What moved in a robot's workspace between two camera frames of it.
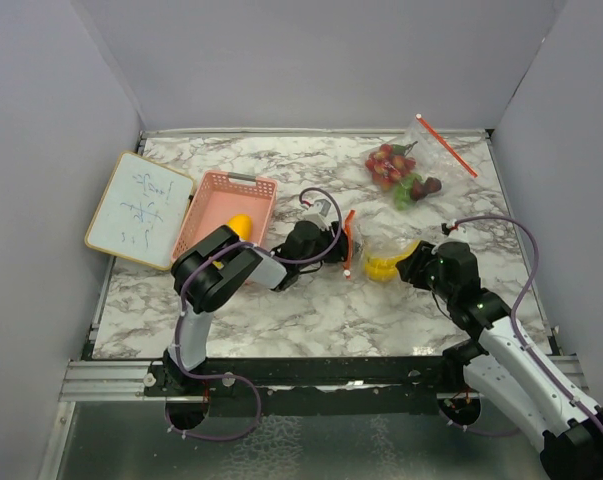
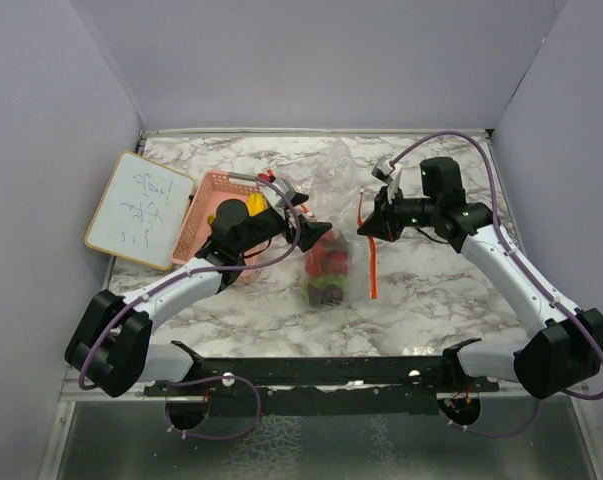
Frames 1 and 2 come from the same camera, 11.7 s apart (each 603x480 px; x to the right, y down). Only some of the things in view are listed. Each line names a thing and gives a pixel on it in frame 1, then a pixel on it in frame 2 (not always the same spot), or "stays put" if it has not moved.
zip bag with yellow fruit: (374, 243) -> (335, 186)
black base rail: (310, 386) stays put
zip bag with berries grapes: (417, 169) -> (340, 266)
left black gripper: (339, 252) -> (309, 232)
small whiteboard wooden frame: (141, 210) stays put
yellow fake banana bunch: (383, 269) -> (256, 203)
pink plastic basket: (218, 198) stays put
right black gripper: (412, 267) -> (382, 222)
